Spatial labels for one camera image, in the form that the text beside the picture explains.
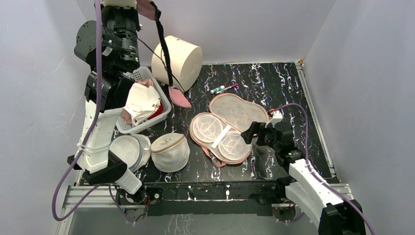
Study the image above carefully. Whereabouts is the floral mesh laundry bag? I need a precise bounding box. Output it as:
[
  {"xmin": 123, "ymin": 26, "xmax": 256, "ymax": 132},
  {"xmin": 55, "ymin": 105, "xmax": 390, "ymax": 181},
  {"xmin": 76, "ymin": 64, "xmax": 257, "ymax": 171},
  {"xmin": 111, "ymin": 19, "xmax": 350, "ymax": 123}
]
[{"xmin": 189, "ymin": 93, "xmax": 270, "ymax": 168}]

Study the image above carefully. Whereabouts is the pink black bra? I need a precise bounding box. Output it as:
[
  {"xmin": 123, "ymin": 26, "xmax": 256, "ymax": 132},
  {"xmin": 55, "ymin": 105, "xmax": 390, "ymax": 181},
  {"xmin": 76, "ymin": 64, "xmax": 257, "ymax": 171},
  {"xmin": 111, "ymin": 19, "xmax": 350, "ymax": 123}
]
[{"xmin": 136, "ymin": 0, "xmax": 191, "ymax": 108}]

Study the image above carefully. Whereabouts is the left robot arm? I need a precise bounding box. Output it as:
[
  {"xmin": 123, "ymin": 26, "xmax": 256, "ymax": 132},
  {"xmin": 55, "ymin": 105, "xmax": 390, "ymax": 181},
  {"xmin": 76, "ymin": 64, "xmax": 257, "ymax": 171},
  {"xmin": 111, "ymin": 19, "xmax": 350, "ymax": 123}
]
[{"xmin": 67, "ymin": 3, "xmax": 146, "ymax": 204}]

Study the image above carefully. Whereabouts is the green white glue stick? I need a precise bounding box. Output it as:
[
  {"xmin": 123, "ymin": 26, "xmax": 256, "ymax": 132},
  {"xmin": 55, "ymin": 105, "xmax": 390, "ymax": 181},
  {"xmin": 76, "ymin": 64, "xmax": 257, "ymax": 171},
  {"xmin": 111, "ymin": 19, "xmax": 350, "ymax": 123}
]
[{"xmin": 210, "ymin": 85, "xmax": 225, "ymax": 94}]

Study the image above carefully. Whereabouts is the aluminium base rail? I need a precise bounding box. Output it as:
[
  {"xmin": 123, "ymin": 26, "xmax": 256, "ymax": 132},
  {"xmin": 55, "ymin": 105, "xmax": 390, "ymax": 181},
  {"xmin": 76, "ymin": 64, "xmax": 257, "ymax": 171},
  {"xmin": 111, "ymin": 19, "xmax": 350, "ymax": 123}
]
[{"xmin": 64, "ymin": 181, "xmax": 343, "ymax": 216}]

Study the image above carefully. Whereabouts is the white plastic basket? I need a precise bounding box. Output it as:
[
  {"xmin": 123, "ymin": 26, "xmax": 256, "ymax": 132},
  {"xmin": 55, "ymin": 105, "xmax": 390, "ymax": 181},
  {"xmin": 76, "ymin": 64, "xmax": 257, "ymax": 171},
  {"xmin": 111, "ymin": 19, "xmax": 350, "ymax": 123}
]
[{"xmin": 116, "ymin": 67, "xmax": 172, "ymax": 134}]

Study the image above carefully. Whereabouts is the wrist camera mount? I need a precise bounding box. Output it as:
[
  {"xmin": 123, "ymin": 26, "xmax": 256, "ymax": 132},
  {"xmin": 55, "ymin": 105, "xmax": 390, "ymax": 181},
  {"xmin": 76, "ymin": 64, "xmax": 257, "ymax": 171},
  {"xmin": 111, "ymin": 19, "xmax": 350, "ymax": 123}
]
[
  {"xmin": 102, "ymin": 0, "xmax": 137, "ymax": 9},
  {"xmin": 266, "ymin": 109, "xmax": 283, "ymax": 126}
]

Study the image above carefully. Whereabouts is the white round mesh bag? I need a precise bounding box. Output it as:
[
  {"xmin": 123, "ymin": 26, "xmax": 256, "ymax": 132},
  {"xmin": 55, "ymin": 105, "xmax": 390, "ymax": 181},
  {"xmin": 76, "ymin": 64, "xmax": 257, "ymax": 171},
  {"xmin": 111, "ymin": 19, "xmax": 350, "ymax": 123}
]
[{"xmin": 150, "ymin": 133, "xmax": 190, "ymax": 173}]

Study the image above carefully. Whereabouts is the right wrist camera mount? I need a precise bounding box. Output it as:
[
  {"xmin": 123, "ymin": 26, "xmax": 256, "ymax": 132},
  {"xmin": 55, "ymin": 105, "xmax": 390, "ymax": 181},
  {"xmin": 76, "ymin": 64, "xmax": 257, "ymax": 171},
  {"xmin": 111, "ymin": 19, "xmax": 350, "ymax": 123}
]
[{"xmin": 266, "ymin": 109, "xmax": 283, "ymax": 126}]

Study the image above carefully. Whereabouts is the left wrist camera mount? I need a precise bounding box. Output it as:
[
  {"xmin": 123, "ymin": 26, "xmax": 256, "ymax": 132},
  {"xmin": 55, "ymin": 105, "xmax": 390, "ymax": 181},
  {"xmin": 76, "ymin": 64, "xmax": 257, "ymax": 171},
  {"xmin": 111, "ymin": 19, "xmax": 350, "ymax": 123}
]
[{"xmin": 102, "ymin": 0, "xmax": 137, "ymax": 9}]

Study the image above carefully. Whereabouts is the purple marker pen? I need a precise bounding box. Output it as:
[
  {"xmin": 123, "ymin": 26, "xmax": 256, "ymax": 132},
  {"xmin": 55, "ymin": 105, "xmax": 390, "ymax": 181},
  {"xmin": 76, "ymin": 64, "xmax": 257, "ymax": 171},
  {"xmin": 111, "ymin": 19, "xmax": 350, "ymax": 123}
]
[{"xmin": 215, "ymin": 83, "xmax": 238, "ymax": 94}]

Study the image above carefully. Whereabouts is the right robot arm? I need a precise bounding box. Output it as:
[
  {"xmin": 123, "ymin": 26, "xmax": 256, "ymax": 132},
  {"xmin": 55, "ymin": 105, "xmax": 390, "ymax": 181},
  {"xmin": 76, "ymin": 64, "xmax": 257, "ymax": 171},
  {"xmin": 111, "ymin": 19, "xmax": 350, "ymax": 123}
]
[{"xmin": 241, "ymin": 121, "xmax": 366, "ymax": 235}]

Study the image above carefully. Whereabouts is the flat round mesh bag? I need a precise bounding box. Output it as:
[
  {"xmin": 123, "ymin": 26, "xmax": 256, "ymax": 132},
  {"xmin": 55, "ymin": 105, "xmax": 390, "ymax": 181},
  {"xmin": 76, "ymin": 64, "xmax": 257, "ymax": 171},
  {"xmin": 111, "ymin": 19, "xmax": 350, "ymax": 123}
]
[{"xmin": 110, "ymin": 134, "xmax": 151, "ymax": 173}]

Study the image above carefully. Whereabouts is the cream cylindrical drum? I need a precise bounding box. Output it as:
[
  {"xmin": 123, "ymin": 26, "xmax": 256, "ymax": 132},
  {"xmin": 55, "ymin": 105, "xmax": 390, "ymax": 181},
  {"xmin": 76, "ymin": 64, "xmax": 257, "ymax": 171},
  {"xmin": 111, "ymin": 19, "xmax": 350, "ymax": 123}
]
[{"xmin": 151, "ymin": 35, "xmax": 203, "ymax": 92}]

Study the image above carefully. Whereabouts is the red garment in basket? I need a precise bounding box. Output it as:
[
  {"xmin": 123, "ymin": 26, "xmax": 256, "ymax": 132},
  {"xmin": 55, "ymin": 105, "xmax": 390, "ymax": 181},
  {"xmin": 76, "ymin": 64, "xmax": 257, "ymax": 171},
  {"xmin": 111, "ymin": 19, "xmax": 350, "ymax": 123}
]
[{"xmin": 148, "ymin": 103, "xmax": 164, "ymax": 120}]

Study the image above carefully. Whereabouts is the pink garment in basket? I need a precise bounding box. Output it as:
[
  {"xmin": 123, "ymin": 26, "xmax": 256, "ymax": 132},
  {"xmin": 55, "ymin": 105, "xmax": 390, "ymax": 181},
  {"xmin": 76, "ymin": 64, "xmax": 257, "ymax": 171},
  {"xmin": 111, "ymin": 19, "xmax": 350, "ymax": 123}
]
[{"xmin": 120, "ymin": 78, "xmax": 156, "ymax": 125}]

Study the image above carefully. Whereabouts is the white cloth in basket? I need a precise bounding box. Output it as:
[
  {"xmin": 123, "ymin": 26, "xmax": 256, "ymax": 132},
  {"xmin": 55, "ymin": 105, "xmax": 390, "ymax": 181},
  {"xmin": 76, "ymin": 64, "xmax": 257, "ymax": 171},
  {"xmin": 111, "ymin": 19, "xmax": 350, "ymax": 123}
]
[{"xmin": 124, "ymin": 83, "xmax": 162, "ymax": 126}]

